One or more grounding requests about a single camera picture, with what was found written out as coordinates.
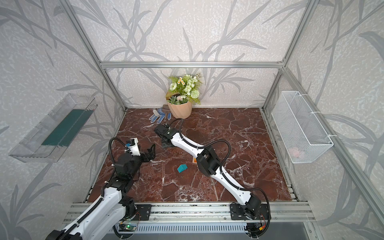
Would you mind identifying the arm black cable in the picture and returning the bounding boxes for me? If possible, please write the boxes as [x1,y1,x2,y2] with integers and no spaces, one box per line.
[166,117,272,238]
[58,137,128,240]

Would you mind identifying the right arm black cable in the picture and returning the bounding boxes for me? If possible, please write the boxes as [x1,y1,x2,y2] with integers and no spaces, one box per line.
[166,117,272,238]

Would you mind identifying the left green circuit board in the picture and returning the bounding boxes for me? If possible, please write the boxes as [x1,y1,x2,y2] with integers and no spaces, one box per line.
[119,223,137,232]

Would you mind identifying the aluminium cage frame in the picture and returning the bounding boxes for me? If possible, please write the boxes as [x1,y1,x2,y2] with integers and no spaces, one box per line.
[60,1,384,224]

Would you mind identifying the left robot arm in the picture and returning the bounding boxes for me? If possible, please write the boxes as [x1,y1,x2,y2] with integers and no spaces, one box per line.
[46,144,156,240]

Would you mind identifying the teal wedge block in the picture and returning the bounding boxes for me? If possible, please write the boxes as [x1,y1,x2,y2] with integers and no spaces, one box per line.
[177,164,188,173]

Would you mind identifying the white wire basket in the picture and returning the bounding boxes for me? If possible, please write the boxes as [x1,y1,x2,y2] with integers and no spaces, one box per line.
[272,91,334,164]

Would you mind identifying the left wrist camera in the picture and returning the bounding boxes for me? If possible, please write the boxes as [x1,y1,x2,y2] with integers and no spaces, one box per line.
[125,138,141,156]

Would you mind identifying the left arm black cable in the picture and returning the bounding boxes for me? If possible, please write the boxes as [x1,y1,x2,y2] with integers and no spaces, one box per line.
[58,137,128,240]

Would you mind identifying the blue dotted work glove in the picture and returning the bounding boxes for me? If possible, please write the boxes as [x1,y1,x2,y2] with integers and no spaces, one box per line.
[149,108,172,124]

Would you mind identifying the right base connector wires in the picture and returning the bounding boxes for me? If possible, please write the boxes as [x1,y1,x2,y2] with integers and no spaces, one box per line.
[244,213,268,238]

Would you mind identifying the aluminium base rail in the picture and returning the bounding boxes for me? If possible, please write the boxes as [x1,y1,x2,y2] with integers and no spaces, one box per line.
[63,202,320,239]

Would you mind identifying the clear plastic wall shelf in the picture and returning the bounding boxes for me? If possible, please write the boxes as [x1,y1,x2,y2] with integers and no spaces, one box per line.
[9,94,98,163]

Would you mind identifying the green artificial plant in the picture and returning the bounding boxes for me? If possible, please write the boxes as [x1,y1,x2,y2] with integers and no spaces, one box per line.
[166,74,202,105]

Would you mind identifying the pink object in basket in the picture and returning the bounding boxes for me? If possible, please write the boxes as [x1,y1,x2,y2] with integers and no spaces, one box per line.
[289,147,303,159]

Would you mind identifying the beige flower pot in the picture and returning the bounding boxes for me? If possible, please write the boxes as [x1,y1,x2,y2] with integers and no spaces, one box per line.
[168,102,193,119]

